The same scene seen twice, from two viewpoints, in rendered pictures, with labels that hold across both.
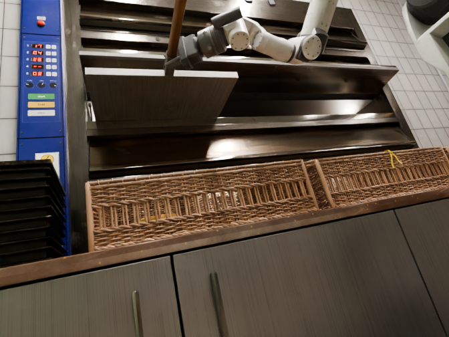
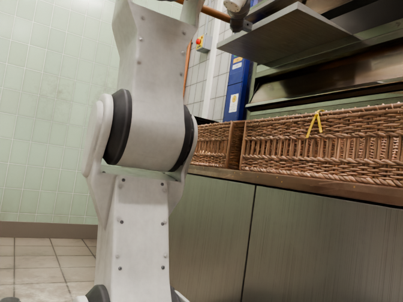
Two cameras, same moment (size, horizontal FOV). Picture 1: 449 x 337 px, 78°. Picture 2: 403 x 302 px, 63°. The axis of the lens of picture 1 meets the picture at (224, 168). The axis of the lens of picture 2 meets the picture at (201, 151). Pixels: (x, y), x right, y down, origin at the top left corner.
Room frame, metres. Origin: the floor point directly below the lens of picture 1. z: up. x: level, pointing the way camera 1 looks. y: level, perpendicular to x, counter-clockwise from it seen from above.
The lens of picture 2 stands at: (0.53, -1.24, 0.56)
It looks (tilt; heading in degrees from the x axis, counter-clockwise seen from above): 3 degrees up; 83
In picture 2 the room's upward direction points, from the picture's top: 8 degrees clockwise
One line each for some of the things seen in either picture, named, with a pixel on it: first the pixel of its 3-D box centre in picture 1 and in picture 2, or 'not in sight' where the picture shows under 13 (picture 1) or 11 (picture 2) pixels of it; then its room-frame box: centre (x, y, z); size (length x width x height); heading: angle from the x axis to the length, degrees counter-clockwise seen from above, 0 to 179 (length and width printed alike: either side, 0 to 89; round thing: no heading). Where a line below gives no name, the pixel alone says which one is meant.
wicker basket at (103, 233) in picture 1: (192, 200); (242, 139); (0.86, 0.12, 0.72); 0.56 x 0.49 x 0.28; 111
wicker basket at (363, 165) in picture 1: (339, 180); (378, 136); (1.08, -0.43, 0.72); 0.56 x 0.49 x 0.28; 111
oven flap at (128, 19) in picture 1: (245, 28); not in sight; (1.33, -0.32, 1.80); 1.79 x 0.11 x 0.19; 112
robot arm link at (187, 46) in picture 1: (197, 47); (237, 10); (0.74, 0.00, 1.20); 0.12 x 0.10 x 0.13; 77
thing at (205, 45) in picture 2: not in sight; (204, 44); (0.72, 1.06, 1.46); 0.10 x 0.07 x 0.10; 112
